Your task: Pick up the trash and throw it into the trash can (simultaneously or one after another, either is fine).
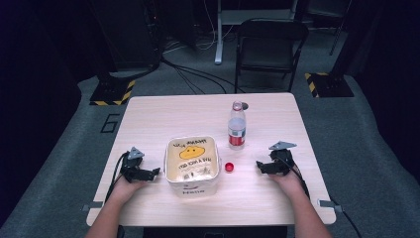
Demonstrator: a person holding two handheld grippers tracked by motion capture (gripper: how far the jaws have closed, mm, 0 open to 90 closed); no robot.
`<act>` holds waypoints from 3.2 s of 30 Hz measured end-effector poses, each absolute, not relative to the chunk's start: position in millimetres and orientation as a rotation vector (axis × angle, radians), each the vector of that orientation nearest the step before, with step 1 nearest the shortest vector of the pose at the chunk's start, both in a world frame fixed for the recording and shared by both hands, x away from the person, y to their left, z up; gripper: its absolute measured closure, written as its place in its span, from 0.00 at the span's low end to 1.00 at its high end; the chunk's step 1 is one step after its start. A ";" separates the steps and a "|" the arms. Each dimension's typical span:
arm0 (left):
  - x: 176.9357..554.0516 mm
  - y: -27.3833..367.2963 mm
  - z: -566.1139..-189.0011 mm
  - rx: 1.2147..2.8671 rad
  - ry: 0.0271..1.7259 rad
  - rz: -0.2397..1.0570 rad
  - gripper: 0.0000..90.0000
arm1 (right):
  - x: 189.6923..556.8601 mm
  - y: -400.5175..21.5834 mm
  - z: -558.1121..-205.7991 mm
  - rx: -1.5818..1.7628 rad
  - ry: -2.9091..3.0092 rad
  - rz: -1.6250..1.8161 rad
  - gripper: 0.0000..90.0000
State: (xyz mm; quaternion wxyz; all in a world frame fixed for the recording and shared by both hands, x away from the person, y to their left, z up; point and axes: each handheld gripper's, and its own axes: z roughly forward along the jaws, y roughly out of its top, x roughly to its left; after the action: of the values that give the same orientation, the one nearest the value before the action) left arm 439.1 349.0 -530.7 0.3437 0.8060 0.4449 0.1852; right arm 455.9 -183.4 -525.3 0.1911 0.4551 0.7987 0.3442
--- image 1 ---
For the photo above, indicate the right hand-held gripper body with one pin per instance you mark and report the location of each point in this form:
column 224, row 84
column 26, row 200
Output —
column 282, row 162

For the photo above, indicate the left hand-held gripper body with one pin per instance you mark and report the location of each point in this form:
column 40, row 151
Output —
column 132, row 165

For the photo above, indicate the red bottle cap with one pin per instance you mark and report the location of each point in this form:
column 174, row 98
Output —
column 230, row 167

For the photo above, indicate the yellow printed plastic bag liner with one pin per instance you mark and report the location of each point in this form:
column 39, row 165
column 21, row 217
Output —
column 193, row 158

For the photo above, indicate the white plastic bin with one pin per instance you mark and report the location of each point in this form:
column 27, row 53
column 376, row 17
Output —
column 193, row 190

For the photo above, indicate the clear bottle with red label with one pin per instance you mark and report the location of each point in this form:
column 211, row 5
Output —
column 236, row 127

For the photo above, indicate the person's right hand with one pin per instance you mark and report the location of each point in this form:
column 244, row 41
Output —
column 290, row 183

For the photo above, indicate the person's left hand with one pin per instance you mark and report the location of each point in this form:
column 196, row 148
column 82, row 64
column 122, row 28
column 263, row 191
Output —
column 124, row 190

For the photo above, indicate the black stand with striped base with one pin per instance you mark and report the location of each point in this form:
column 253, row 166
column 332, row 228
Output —
column 110, row 91
column 330, row 84

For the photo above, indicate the black folding chair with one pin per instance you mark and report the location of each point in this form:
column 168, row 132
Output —
column 264, row 49

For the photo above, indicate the grey table edge bracket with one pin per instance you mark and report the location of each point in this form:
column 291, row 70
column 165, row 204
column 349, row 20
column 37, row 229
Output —
column 330, row 205
column 92, row 206

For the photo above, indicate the white desk frame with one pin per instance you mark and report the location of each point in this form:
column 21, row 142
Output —
column 218, row 39

